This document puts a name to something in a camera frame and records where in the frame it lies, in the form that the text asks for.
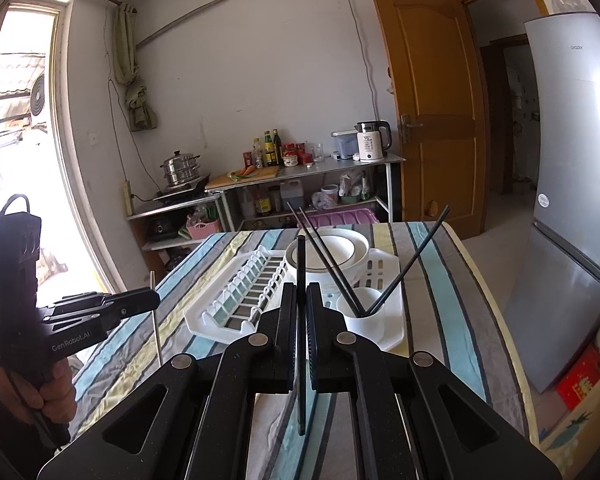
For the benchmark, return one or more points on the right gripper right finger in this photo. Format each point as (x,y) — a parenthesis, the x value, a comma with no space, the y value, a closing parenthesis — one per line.
(378,385)

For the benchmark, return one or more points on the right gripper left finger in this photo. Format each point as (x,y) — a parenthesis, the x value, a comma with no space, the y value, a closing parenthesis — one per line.
(225,389)

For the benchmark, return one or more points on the black chopstick group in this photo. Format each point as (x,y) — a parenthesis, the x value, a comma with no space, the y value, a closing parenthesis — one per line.
(301,333)
(332,259)
(379,303)

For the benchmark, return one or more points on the light wooden chopstick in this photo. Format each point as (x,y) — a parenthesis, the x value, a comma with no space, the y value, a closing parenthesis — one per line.
(154,320)

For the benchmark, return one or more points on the metal kitchen shelf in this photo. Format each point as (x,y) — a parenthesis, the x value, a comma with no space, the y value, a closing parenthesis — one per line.
(160,229)

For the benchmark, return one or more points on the person left hand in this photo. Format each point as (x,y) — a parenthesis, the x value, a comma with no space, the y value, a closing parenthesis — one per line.
(56,399)

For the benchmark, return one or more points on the white plastic dish rack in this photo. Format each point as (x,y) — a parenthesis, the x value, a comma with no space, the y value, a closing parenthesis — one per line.
(231,305)

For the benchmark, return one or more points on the large white bowl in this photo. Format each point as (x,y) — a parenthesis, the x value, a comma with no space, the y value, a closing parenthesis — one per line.
(362,246)

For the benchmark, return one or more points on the small white inner bowl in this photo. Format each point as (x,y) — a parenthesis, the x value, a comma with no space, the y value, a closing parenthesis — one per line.
(340,248)

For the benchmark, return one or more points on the striped tablecloth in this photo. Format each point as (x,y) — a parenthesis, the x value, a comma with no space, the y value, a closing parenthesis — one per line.
(448,311)

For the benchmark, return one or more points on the pink lidded storage bin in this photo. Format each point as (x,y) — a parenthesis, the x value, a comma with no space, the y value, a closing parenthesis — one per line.
(344,217)

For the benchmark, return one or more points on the pink plastic basket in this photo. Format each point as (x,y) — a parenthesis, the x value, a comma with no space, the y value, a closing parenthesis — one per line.
(199,230)

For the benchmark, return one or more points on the black induction cooker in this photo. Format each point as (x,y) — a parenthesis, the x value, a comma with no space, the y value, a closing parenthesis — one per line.
(180,193)

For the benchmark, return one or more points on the wooden cutting board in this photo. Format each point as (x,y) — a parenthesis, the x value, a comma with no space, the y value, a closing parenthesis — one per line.
(245,175)

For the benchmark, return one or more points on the stainless steel steamer pot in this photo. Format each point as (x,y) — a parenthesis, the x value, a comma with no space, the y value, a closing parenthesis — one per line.
(180,169)

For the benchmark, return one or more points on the green oil bottle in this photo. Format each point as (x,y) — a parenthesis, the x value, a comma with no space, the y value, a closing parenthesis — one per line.
(269,150)

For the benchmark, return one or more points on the dark soy sauce bottle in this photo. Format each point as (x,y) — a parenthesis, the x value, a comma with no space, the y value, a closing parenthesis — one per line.
(278,148)

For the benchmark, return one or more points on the grey plastic storage box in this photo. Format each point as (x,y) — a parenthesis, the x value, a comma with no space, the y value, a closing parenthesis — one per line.
(346,143)

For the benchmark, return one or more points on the white electric kettle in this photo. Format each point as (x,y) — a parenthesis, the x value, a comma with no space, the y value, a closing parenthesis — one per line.
(374,140)

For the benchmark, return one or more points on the silver refrigerator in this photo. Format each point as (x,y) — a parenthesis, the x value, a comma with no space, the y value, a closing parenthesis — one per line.
(554,310)

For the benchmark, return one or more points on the green curtain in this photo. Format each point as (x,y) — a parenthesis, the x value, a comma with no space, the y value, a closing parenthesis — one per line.
(127,71)

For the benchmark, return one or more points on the red cardboard box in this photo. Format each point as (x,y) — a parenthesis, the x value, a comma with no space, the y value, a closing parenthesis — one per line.
(581,378)

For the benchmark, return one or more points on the brown wooden door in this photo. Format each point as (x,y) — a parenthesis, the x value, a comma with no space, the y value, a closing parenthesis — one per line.
(437,84)

